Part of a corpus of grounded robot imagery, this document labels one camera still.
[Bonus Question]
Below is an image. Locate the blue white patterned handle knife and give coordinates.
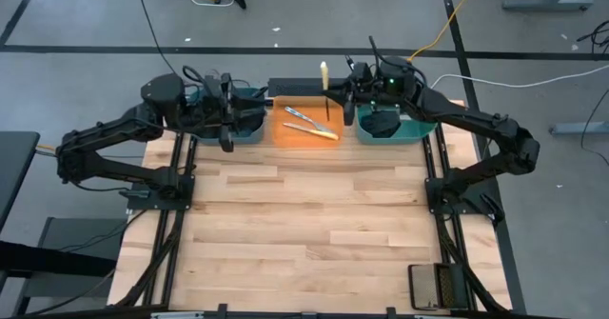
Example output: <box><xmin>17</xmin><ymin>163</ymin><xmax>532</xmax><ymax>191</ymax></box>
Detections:
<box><xmin>284</xmin><ymin>105</ymin><xmax>337</xmax><ymax>135</ymax></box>

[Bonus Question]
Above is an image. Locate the black cable coil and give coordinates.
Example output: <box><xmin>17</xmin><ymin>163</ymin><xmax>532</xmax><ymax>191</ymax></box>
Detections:
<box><xmin>576</xmin><ymin>21</ymin><xmax>609</xmax><ymax>56</ymax></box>

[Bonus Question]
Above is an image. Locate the black slotted spatula steel neck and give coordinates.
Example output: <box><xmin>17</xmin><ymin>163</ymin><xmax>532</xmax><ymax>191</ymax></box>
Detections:
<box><xmin>363</xmin><ymin>110</ymin><xmax>403</xmax><ymax>139</ymax></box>

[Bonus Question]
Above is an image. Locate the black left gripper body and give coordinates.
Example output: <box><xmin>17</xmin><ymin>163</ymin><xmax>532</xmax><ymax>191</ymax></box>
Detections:
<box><xmin>202</xmin><ymin>72</ymin><xmax>248</xmax><ymax>137</ymax></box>

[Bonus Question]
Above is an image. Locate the black floor cable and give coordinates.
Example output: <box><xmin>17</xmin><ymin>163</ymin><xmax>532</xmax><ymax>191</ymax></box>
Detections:
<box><xmin>136</xmin><ymin>0</ymin><xmax>178</xmax><ymax>76</ymax></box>

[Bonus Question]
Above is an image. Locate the orange plastic tray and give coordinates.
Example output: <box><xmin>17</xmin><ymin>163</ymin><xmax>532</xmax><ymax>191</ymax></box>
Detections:
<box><xmin>271</xmin><ymin>95</ymin><xmax>344</xmax><ymax>150</ymax></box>

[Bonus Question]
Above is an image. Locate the yellow floor cable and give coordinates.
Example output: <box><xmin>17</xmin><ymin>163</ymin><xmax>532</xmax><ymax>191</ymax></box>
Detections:
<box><xmin>406</xmin><ymin>0</ymin><xmax>485</xmax><ymax>64</ymax></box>

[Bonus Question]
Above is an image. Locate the white floor cable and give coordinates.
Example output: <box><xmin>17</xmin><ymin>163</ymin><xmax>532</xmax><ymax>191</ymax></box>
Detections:
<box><xmin>429</xmin><ymin>64</ymin><xmax>609</xmax><ymax>91</ymax></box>

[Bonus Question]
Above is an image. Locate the dark grey desk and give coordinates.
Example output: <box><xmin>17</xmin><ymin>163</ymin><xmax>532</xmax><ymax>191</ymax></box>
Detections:
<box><xmin>0</xmin><ymin>130</ymin><xmax>42</xmax><ymax>232</ymax></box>

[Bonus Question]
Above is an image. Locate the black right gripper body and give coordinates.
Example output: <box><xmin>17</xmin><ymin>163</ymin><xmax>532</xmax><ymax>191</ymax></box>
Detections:
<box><xmin>349</xmin><ymin>55</ymin><xmax>419</xmax><ymax>109</ymax></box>

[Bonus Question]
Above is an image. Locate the teal plastic bin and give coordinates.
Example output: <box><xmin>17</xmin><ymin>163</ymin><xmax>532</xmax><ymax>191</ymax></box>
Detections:
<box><xmin>188</xmin><ymin>86</ymin><xmax>266</xmax><ymax>147</ymax></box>
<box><xmin>355</xmin><ymin>103</ymin><xmax>438</xmax><ymax>147</ymax></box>

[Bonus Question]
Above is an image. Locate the black perforated metal box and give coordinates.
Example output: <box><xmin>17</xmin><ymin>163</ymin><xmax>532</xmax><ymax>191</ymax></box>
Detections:
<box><xmin>266</xmin><ymin>76</ymin><xmax>337</xmax><ymax>98</ymax></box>

